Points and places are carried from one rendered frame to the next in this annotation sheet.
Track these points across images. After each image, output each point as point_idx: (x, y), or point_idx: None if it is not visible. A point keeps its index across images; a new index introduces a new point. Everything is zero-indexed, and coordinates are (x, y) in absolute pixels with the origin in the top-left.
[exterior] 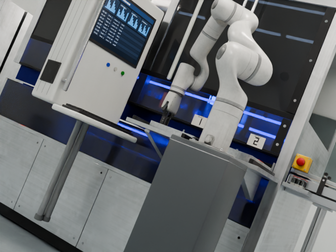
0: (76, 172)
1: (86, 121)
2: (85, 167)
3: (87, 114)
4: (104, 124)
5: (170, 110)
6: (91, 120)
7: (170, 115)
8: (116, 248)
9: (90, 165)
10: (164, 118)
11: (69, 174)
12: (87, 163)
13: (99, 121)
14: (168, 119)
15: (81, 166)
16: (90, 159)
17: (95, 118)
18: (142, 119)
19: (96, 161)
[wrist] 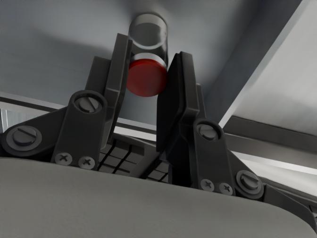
0: (22, 114)
1: (315, 174)
2: (15, 115)
3: (312, 198)
4: (263, 167)
5: (248, 217)
6: (308, 177)
7: (101, 140)
8: None
9: (11, 114)
10: (204, 117)
11: (26, 116)
12: (11, 123)
13: (269, 180)
14: (125, 91)
15: (16, 121)
16: (6, 129)
17: (287, 189)
18: (295, 145)
19: (4, 116)
